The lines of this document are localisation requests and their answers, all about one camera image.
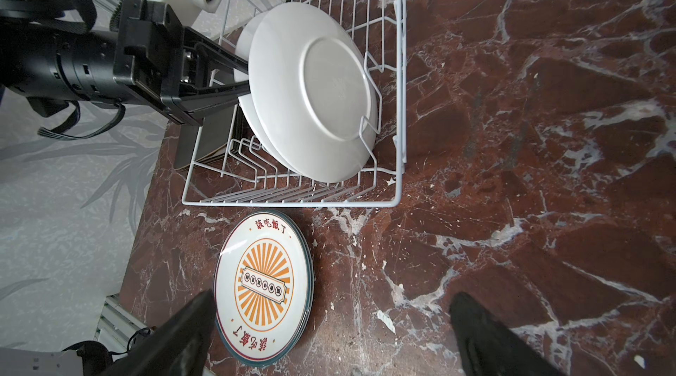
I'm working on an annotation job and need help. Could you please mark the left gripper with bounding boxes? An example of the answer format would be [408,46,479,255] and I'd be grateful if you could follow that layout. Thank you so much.
[113,0,251,126]

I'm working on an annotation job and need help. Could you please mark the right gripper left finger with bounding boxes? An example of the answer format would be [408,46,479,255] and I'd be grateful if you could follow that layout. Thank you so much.
[103,290,216,375]

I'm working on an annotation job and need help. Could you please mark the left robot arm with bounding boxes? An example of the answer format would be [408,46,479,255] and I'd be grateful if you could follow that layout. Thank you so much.
[1,0,250,139]

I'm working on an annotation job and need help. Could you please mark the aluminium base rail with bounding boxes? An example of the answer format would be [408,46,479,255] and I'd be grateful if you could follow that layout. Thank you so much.
[1,294,153,375]

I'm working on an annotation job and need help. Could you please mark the white wire dish rack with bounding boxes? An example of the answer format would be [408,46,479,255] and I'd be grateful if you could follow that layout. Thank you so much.
[182,0,407,208]

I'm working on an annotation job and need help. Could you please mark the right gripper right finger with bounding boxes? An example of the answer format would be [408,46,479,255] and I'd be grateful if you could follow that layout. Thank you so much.
[450,292,562,375]

